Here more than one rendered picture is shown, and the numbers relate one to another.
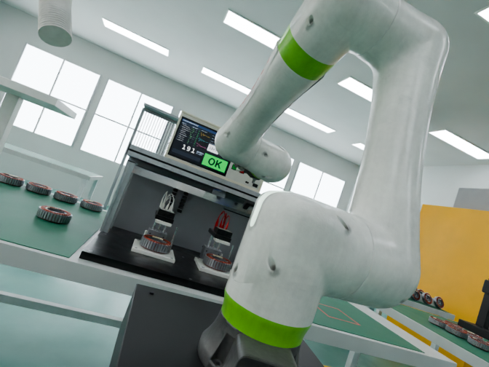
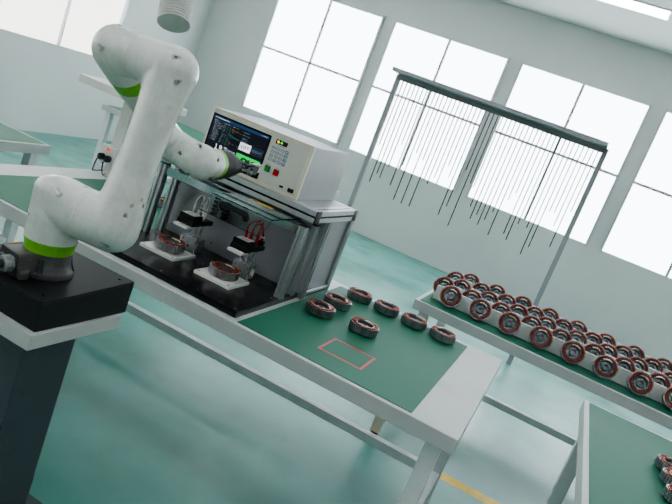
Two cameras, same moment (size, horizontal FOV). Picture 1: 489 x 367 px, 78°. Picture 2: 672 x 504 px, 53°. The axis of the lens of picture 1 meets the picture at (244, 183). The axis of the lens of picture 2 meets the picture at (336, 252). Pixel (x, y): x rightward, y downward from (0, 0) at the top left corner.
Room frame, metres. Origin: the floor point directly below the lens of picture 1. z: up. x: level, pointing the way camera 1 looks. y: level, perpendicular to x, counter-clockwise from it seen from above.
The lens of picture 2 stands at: (-0.53, -1.57, 1.49)
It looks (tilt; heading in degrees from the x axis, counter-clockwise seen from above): 12 degrees down; 34
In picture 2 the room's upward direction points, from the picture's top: 21 degrees clockwise
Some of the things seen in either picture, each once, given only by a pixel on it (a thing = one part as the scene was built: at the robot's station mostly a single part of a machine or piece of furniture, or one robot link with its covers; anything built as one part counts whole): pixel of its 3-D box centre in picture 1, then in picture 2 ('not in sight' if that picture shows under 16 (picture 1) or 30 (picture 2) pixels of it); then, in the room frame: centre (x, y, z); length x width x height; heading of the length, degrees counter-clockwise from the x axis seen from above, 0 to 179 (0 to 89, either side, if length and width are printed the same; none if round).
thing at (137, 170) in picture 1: (204, 194); (230, 199); (1.26, 0.14, 1.03); 0.62 x 0.01 x 0.03; 106
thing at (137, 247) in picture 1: (153, 250); (168, 250); (1.13, 0.23, 0.78); 0.15 x 0.15 x 0.01; 16
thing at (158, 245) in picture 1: (156, 243); (170, 244); (1.13, 0.23, 0.80); 0.11 x 0.11 x 0.04
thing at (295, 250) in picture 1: (290, 261); (60, 215); (0.45, -0.10, 0.99); 0.16 x 0.13 x 0.19; 110
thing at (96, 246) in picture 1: (183, 263); (195, 267); (1.17, 0.11, 0.76); 0.64 x 0.47 x 0.02; 106
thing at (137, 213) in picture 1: (191, 215); (241, 224); (1.40, 0.18, 0.92); 0.66 x 0.01 x 0.30; 106
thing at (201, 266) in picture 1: (215, 268); (222, 277); (1.19, -0.01, 0.78); 0.15 x 0.15 x 0.01; 16
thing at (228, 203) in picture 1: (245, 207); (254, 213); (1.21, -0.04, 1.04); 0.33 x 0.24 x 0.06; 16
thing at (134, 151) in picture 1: (202, 179); (263, 184); (1.47, 0.20, 1.09); 0.68 x 0.44 x 0.05; 106
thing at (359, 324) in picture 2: not in sight; (363, 327); (1.56, -0.42, 0.77); 0.11 x 0.11 x 0.04
